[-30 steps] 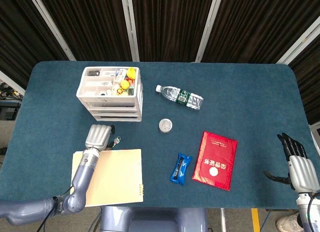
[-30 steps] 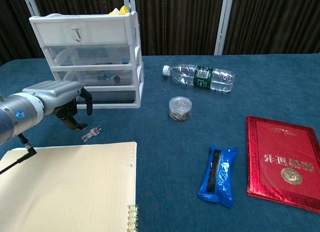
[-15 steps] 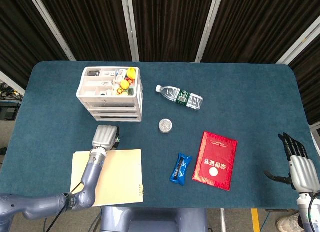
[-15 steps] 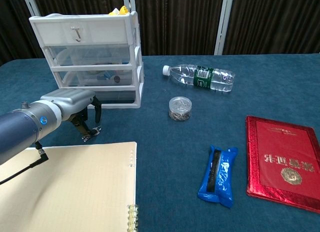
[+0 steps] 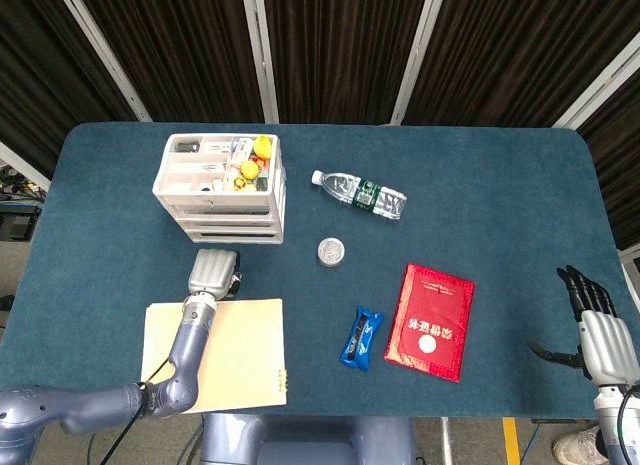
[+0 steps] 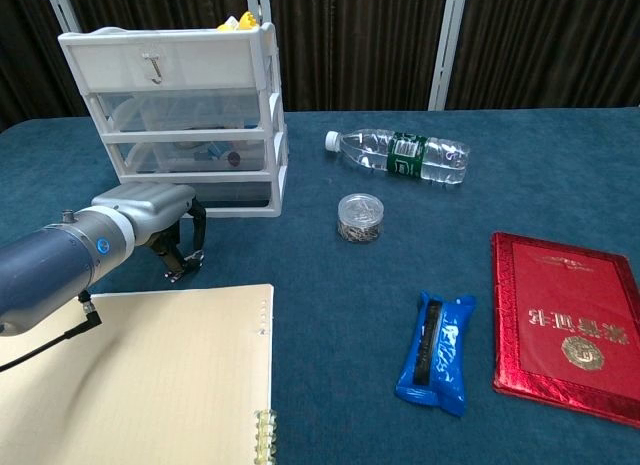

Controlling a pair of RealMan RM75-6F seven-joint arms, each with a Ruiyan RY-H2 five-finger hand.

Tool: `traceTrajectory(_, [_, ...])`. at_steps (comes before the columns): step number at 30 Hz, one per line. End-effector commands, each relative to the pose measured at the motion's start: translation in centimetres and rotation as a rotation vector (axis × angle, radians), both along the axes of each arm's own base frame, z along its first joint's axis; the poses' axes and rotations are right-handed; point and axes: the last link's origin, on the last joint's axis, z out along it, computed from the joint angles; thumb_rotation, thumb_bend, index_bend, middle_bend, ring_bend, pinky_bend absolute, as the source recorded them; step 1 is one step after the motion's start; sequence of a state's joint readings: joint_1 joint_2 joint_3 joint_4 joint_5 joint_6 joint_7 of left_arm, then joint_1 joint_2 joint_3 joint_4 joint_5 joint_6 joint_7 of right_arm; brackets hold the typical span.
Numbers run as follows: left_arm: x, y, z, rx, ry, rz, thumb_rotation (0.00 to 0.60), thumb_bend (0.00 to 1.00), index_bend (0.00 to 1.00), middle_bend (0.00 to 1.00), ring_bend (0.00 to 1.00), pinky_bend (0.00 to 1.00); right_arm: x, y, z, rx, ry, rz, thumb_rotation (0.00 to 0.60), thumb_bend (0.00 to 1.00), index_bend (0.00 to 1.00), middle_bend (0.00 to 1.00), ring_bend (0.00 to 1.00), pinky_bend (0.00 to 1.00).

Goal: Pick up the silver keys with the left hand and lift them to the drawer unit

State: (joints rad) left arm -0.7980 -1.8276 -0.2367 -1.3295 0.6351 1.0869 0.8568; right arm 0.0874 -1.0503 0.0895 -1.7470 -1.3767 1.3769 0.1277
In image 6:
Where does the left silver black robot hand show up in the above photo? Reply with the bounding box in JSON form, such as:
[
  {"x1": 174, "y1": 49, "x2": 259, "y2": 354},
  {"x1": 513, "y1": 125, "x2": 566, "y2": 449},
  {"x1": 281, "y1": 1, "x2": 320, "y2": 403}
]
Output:
[{"x1": 91, "y1": 183, "x2": 208, "y2": 285}]

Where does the white plastic drawer organizer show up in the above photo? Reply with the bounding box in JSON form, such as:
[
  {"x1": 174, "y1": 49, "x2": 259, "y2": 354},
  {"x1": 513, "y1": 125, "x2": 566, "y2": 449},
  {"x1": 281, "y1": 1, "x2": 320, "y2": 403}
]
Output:
[{"x1": 57, "y1": 20, "x2": 290, "y2": 220}]

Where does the cream spiral notebook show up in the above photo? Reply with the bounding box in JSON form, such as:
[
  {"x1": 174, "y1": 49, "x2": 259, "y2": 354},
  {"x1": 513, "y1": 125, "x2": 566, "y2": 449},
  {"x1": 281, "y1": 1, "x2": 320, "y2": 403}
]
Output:
[{"x1": 0, "y1": 283, "x2": 279, "y2": 465}]

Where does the round clear paper clip jar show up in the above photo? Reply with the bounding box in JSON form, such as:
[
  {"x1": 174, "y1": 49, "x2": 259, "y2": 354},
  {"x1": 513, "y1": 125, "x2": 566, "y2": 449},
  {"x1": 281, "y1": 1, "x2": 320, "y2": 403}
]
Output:
[{"x1": 337, "y1": 193, "x2": 384, "y2": 244}]

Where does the blue table cloth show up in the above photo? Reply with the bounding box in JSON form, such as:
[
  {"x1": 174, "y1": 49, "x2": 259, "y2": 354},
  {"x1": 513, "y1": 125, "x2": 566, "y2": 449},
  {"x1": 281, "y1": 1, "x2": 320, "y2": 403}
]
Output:
[{"x1": 0, "y1": 107, "x2": 640, "y2": 465}]

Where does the dark pleated curtain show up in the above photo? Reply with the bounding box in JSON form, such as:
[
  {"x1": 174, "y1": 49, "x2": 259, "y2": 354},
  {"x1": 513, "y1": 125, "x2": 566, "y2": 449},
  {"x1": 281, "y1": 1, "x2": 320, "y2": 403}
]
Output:
[{"x1": 0, "y1": 0, "x2": 640, "y2": 131}]

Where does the clear plastic water bottle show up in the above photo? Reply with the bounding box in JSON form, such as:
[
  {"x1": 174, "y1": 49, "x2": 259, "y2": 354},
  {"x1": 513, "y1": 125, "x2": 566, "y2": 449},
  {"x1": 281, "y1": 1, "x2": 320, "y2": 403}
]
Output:
[{"x1": 324, "y1": 128, "x2": 472, "y2": 185}]

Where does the blue snack packet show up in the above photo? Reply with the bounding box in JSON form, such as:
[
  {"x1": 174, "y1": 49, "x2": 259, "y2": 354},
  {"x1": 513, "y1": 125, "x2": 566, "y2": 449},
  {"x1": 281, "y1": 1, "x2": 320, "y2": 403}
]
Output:
[{"x1": 394, "y1": 290, "x2": 478, "y2": 418}]

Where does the red certificate folder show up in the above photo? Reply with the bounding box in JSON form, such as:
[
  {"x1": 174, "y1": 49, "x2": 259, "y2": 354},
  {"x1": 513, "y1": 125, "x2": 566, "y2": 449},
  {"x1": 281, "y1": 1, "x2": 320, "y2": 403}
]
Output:
[{"x1": 490, "y1": 231, "x2": 640, "y2": 429}]

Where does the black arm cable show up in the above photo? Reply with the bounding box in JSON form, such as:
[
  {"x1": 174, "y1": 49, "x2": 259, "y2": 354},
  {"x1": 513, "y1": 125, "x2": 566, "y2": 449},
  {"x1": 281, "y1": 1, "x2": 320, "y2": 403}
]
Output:
[{"x1": 0, "y1": 291, "x2": 104, "y2": 374}]

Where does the white metal frame post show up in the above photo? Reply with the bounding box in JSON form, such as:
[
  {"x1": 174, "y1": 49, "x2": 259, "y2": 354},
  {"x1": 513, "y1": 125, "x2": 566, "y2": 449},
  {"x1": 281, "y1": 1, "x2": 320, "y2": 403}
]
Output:
[
  {"x1": 428, "y1": 0, "x2": 470, "y2": 112},
  {"x1": 43, "y1": 0, "x2": 84, "y2": 35},
  {"x1": 246, "y1": 0, "x2": 273, "y2": 27}
]

